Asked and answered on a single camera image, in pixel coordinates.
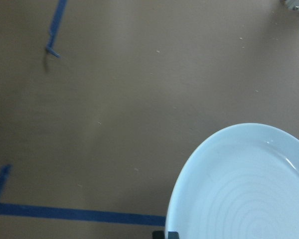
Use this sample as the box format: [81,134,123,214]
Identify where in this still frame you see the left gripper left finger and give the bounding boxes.
[152,231,164,239]

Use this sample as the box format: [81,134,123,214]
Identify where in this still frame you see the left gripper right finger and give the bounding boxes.
[167,232,179,239]

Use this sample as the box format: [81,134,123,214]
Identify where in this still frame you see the light blue plate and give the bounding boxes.
[165,123,299,239]

